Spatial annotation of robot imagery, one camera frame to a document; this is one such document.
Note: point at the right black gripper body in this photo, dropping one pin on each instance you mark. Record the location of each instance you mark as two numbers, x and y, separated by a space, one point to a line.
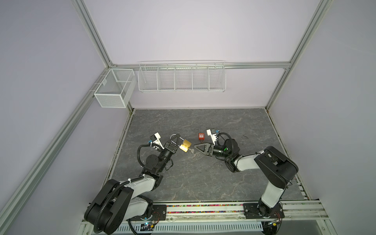
211 150

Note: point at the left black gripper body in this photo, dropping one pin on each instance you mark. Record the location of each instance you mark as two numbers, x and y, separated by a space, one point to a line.
169 148

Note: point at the red safety padlock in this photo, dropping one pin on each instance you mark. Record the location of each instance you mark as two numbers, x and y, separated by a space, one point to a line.
201 135

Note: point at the brass padlock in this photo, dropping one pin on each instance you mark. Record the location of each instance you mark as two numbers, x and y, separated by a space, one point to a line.
180 142

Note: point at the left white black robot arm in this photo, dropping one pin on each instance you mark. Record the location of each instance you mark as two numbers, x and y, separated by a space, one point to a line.
118 201

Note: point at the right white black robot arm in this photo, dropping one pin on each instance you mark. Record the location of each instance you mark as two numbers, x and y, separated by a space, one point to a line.
276 167

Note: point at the white mesh box basket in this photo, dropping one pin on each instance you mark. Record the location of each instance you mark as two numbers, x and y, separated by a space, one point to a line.
116 88

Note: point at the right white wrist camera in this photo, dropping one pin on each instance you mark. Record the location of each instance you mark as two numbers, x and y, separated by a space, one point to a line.
212 133

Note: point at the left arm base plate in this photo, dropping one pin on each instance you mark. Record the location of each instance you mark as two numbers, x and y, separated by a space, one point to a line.
156 212

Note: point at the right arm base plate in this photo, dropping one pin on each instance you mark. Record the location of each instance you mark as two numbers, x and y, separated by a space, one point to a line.
261 211

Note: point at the long white wire basket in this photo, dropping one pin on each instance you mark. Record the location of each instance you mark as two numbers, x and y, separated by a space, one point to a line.
182 76

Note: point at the white vented cable duct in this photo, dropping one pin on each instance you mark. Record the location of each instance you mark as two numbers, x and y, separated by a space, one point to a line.
199 227

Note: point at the aluminium front rail frame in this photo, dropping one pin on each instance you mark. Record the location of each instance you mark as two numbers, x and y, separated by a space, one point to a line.
297 215

